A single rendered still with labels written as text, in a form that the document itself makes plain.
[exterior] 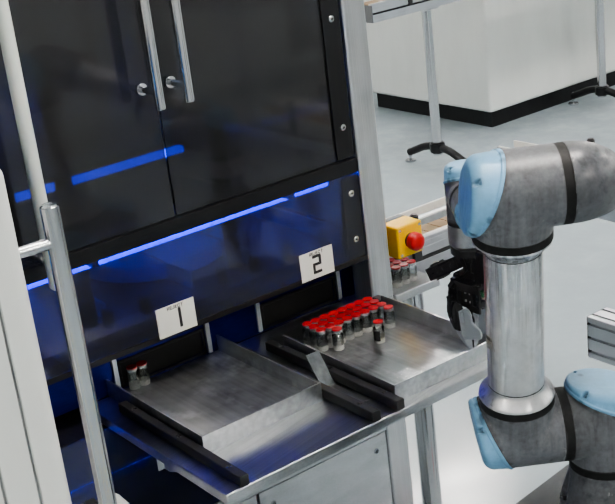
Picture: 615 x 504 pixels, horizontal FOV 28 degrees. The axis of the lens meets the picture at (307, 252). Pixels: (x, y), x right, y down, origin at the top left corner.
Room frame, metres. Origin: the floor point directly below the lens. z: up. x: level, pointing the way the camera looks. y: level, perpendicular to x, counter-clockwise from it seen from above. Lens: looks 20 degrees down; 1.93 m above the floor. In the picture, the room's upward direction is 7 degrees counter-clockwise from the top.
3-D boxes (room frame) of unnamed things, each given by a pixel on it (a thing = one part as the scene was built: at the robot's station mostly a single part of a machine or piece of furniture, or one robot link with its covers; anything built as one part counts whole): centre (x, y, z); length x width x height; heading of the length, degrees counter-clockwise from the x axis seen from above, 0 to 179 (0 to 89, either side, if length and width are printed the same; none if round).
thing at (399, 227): (2.56, -0.20, 1.00); 0.08 x 0.07 x 0.07; 35
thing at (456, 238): (2.12, -0.30, 1.14); 0.08 x 0.08 x 0.05
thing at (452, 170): (2.12, -0.29, 1.22); 0.09 x 0.08 x 0.11; 0
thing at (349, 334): (2.32, -0.07, 0.90); 0.18 x 0.02 x 0.05; 125
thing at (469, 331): (2.11, -0.28, 0.96); 0.06 x 0.03 x 0.09; 35
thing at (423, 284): (2.60, -0.19, 0.87); 0.14 x 0.13 x 0.02; 35
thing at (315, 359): (2.09, -0.03, 0.91); 0.14 x 0.03 x 0.06; 36
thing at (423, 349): (2.23, -0.14, 0.90); 0.34 x 0.26 x 0.04; 35
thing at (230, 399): (2.12, 0.21, 0.90); 0.34 x 0.26 x 0.04; 35
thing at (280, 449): (2.16, 0.03, 0.87); 0.70 x 0.48 x 0.02; 125
